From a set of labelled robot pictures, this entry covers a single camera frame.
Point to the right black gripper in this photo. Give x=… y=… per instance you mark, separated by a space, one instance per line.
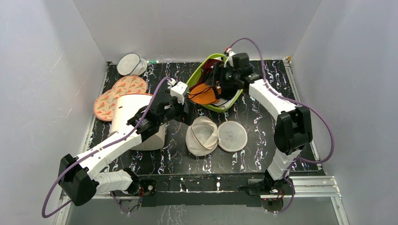
x=216 y=77

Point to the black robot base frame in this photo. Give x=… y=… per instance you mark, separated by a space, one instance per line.
x=199 y=189

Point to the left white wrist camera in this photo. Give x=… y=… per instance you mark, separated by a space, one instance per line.
x=178 y=89

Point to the orange bra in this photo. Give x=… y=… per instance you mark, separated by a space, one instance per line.
x=204 y=94

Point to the green plastic basket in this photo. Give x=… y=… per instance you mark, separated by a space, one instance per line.
x=195 y=77

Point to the beige mesh cylindrical laundry bag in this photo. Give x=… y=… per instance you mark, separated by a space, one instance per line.
x=204 y=136

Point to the dark red garment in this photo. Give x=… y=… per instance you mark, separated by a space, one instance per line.
x=206 y=68

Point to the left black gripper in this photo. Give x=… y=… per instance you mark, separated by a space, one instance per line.
x=188 y=118

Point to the white grey-trimmed mesh bag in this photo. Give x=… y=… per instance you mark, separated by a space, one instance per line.
x=131 y=64

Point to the white folded garment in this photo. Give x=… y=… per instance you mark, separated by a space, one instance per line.
x=224 y=104

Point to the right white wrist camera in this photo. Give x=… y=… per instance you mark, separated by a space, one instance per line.
x=229 y=57

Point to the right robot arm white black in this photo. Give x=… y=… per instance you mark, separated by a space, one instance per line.
x=293 y=130

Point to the floral peach bra wash bag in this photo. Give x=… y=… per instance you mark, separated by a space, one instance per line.
x=104 y=105

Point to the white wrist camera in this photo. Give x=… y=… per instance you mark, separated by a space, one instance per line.
x=178 y=89
x=229 y=57

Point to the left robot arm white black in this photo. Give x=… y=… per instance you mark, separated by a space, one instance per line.
x=81 y=177

